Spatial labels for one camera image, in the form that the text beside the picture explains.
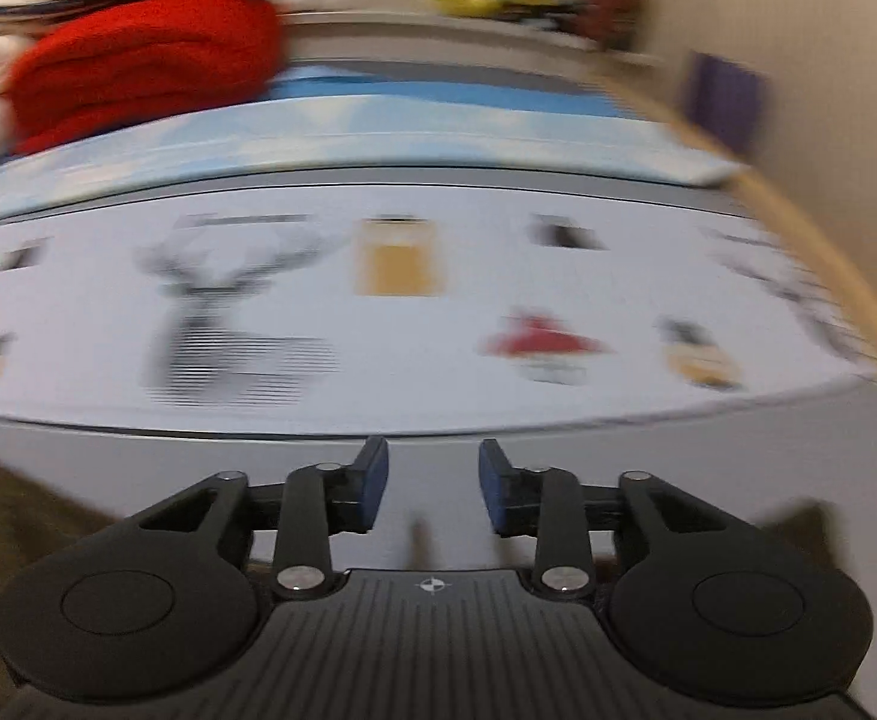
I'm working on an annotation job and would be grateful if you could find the wooden bed frame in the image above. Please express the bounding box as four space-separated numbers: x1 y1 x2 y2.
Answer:
596 67 877 458

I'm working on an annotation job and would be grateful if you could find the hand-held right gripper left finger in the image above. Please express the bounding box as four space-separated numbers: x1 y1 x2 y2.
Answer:
119 436 391 602

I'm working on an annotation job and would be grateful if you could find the deer print bedsheet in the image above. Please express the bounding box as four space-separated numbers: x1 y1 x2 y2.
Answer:
0 165 877 691

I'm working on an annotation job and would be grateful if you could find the purple box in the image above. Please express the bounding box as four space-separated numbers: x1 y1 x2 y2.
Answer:
680 51 767 160

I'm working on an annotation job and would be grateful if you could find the white window sill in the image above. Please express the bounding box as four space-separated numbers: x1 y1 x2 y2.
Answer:
281 0 666 67

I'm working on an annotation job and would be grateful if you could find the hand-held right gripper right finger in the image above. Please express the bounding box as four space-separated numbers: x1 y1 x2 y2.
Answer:
478 439 717 602

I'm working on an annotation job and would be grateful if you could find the red folded blanket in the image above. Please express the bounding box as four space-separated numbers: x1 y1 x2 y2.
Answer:
4 0 291 158

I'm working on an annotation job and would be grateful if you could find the light blue patterned blanket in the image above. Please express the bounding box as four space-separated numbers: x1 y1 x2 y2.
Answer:
0 64 749 205

